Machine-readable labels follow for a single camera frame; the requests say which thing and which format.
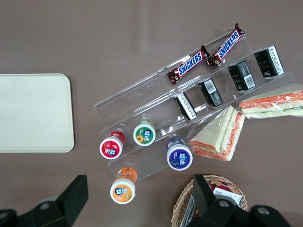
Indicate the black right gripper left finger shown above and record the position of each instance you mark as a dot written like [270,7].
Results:
[68,203]

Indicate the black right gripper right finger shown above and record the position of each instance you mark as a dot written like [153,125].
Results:
[206,203]

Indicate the green gum bottle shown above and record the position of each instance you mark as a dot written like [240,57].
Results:
[144,135]

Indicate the purple gum bottle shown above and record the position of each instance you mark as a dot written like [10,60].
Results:
[179,158]

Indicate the orange gum bottle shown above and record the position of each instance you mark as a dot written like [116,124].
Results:
[122,191]

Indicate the red gum bottle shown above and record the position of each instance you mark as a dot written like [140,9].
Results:
[110,147]

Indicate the beige plastic tray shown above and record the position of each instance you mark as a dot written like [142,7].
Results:
[35,113]

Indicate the oval wicker basket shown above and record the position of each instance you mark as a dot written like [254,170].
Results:
[181,197]

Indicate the red white cookie box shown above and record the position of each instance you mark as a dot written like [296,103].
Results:
[227,190]

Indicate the wrapped triangular sandwich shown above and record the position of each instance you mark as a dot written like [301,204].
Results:
[213,139]
[272,104]

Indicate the small black carton box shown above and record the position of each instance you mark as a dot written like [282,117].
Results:
[211,93]
[270,62]
[187,107]
[241,75]

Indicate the clear acrylic stepped rack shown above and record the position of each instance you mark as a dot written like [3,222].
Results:
[142,94]

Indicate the Snickers chocolate bar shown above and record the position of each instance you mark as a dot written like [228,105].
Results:
[227,46]
[190,63]

